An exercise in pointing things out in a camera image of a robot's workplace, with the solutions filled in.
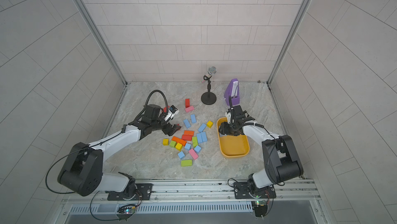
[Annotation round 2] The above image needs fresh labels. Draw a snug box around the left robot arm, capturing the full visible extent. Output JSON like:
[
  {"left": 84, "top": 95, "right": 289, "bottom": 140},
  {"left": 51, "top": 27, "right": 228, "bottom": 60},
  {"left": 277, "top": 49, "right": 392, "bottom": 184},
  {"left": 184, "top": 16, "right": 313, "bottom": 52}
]
[{"left": 57, "top": 104, "right": 181, "bottom": 199}]

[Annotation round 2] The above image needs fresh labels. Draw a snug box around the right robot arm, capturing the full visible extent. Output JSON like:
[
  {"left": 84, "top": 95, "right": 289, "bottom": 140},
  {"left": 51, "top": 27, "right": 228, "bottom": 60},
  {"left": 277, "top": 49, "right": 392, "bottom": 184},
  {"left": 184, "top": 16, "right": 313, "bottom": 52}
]
[{"left": 219, "top": 105, "right": 304, "bottom": 192}]

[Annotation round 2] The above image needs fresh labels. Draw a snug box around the yellow cube far left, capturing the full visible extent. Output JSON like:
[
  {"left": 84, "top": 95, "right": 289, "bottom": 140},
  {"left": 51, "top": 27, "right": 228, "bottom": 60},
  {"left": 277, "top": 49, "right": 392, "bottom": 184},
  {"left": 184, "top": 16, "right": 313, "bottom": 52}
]
[{"left": 162, "top": 139, "right": 169, "bottom": 146}]

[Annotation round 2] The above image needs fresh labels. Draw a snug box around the orange short block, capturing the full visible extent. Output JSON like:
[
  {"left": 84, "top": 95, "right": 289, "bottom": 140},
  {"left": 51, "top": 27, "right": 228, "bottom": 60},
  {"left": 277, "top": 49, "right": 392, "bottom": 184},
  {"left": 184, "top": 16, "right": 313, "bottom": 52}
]
[{"left": 184, "top": 130, "right": 194, "bottom": 136}]

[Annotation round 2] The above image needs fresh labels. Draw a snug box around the orange long block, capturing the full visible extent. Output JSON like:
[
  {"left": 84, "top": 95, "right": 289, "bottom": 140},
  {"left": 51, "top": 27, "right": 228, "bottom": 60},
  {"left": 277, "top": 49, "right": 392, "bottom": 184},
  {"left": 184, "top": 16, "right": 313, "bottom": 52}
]
[{"left": 172, "top": 136, "right": 187, "bottom": 146}]

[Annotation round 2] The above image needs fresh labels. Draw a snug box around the yellow cube front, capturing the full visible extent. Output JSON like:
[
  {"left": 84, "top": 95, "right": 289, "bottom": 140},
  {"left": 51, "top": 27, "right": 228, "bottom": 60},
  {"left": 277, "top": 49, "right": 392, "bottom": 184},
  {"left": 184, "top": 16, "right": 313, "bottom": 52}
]
[{"left": 175, "top": 143, "right": 183, "bottom": 151}]

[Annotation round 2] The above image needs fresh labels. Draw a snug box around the blue long block upright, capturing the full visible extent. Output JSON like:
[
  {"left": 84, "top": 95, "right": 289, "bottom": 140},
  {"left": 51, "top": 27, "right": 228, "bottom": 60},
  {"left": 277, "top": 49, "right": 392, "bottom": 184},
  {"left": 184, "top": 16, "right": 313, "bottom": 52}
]
[{"left": 183, "top": 119, "right": 191, "bottom": 128}]

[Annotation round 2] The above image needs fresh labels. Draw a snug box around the red long block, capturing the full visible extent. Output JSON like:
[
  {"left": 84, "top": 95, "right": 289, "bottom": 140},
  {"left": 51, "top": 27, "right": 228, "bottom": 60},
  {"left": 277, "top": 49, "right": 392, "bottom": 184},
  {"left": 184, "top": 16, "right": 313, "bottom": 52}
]
[{"left": 182, "top": 135, "right": 193, "bottom": 141}]

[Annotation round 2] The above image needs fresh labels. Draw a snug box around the blue long block tilted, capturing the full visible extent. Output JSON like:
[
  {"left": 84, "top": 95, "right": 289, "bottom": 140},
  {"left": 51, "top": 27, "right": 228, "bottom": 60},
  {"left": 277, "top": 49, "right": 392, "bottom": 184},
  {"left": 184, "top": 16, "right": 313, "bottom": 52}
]
[{"left": 190, "top": 114, "right": 196, "bottom": 123}]

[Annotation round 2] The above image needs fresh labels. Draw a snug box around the blue cube front left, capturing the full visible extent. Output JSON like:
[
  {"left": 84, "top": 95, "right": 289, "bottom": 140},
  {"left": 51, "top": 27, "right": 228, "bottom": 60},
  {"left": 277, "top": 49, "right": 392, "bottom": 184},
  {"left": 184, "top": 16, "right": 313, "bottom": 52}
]
[{"left": 178, "top": 151, "right": 185, "bottom": 159}]

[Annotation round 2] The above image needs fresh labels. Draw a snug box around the green long block centre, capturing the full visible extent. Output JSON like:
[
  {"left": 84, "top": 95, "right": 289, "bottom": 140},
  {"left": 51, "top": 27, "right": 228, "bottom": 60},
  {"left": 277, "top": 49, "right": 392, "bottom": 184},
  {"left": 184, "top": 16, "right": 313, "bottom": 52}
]
[{"left": 192, "top": 136, "right": 198, "bottom": 147}]

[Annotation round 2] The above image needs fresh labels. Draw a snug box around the green long block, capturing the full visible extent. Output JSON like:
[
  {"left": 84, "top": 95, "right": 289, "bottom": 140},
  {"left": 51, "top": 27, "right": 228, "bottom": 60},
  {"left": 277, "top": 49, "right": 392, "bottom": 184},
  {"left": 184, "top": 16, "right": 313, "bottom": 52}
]
[
  {"left": 192, "top": 136, "right": 198, "bottom": 147},
  {"left": 181, "top": 159, "right": 193, "bottom": 167}
]

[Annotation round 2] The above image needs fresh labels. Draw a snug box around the yellow plastic tray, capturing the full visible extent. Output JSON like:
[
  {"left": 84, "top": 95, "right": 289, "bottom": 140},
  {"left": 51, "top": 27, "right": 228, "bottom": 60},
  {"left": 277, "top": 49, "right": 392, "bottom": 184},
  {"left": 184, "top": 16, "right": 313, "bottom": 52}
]
[{"left": 218, "top": 132, "right": 250, "bottom": 158}]

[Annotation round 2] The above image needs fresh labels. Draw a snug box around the purple metronome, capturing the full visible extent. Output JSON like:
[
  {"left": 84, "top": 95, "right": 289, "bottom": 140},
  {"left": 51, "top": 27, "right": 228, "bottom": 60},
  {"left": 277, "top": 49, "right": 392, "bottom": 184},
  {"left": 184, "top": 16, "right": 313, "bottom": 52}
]
[{"left": 224, "top": 79, "right": 240, "bottom": 106}]

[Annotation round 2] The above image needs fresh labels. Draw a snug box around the pink block near back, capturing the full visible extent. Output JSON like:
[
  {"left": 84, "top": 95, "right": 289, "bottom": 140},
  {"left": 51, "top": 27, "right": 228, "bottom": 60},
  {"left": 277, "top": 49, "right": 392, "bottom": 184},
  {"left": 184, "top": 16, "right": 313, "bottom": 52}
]
[{"left": 185, "top": 106, "right": 194, "bottom": 113}]

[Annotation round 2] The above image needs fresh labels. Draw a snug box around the pink long block front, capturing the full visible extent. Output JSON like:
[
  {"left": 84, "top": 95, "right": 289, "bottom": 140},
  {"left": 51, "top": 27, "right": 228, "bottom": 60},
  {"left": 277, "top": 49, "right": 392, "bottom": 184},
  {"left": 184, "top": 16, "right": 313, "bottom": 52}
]
[{"left": 189, "top": 149, "right": 199, "bottom": 160}]

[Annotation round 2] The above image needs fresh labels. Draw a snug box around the blue long block pair left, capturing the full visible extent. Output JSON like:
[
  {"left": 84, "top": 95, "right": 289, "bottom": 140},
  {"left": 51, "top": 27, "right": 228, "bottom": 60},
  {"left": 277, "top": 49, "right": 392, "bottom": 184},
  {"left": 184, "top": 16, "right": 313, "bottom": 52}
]
[{"left": 196, "top": 133, "right": 203, "bottom": 143}]

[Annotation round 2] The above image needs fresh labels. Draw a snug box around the blue long block pair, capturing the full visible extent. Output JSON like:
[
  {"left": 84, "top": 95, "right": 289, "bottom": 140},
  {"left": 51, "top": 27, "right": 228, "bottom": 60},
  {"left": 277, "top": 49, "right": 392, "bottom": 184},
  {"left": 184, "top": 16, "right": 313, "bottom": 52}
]
[
  {"left": 196, "top": 133, "right": 203, "bottom": 143},
  {"left": 201, "top": 132, "right": 208, "bottom": 142}
]

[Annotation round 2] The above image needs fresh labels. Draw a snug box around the blue long block diagonal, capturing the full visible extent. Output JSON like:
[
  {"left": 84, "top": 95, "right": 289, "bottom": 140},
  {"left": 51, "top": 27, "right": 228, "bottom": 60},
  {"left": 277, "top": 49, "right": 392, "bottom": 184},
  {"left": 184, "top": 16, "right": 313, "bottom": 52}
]
[{"left": 198, "top": 123, "right": 207, "bottom": 133}]

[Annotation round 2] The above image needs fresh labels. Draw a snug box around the blue cube beside pink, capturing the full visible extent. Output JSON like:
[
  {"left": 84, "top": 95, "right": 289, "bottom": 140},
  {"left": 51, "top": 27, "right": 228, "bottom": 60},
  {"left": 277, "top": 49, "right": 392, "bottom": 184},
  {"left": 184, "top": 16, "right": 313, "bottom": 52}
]
[{"left": 194, "top": 145, "right": 202, "bottom": 153}]

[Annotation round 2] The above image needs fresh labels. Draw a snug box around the red block near back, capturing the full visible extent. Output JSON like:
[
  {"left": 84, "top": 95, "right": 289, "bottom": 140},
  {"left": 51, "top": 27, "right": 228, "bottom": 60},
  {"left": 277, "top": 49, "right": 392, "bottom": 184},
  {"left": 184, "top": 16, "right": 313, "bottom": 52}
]
[{"left": 185, "top": 98, "right": 190, "bottom": 108}]

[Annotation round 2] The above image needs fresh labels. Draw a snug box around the blue long block pair right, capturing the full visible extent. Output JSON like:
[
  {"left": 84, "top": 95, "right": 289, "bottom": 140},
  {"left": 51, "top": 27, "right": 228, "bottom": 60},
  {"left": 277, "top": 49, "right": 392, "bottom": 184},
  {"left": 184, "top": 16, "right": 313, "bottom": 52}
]
[{"left": 201, "top": 132, "right": 208, "bottom": 142}]

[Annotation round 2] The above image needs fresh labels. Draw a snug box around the black microphone stand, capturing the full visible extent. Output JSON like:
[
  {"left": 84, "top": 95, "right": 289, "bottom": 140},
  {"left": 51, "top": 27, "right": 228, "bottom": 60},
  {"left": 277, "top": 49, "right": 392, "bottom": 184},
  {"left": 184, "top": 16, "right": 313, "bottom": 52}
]
[{"left": 201, "top": 66, "right": 217, "bottom": 105}]

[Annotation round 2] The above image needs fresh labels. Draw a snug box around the green long block front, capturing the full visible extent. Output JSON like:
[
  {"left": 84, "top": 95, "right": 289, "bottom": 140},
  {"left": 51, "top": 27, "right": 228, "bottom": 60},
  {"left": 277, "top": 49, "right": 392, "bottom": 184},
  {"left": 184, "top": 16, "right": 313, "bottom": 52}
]
[{"left": 181, "top": 159, "right": 193, "bottom": 167}]

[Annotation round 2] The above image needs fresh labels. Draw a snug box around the left circuit board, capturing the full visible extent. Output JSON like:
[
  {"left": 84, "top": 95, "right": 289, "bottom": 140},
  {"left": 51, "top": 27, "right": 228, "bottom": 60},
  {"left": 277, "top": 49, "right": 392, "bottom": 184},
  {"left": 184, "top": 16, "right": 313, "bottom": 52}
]
[{"left": 117, "top": 204, "right": 136, "bottom": 215}]

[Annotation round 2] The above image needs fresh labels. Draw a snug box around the circuit board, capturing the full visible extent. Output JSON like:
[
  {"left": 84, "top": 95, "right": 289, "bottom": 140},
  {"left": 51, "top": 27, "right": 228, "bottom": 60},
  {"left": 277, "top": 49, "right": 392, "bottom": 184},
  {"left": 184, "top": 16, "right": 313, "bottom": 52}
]
[
  {"left": 117, "top": 204, "right": 136, "bottom": 215},
  {"left": 251, "top": 201, "right": 269, "bottom": 218}
]

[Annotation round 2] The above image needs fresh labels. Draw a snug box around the right circuit board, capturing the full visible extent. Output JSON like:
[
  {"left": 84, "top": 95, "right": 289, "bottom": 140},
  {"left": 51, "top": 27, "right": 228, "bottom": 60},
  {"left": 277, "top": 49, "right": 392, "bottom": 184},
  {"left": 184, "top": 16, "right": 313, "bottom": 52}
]
[{"left": 251, "top": 201, "right": 269, "bottom": 218}]

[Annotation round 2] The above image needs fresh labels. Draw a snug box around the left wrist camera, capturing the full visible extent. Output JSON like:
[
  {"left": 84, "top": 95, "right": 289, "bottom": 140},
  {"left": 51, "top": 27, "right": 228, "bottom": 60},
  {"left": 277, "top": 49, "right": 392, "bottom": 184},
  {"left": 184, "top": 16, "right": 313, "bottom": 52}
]
[{"left": 164, "top": 105, "right": 179, "bottom": 122}]

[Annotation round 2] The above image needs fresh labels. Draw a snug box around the left black cable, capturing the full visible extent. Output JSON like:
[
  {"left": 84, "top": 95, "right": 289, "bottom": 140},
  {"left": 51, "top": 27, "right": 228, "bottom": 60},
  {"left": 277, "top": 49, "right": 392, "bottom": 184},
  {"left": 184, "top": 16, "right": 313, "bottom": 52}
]
[{"left": 136, "top": 90, "right": 170, "bottom": 122}]

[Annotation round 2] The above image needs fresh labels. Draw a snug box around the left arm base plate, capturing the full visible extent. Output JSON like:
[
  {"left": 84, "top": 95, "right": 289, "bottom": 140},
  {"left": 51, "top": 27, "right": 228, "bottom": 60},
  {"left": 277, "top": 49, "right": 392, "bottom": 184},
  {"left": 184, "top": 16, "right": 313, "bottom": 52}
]
[{"left": 106, "top": 183, "right": 153, "bottom": 201}]

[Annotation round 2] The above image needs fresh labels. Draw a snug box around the aluminium mounting rail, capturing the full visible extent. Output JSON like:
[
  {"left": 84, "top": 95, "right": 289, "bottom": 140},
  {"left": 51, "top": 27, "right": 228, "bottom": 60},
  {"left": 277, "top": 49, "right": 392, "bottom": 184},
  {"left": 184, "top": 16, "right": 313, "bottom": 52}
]
[{"left": 63, "top": 178, "right": 322, "bottom": 204}]

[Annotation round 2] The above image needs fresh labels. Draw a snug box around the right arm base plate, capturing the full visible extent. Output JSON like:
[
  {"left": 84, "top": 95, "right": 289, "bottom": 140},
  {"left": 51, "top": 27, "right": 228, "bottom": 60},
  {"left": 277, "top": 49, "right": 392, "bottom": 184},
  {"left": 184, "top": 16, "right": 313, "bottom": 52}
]
[{"left": 233, "top": 182, "right": 277, "bottom": 199}]

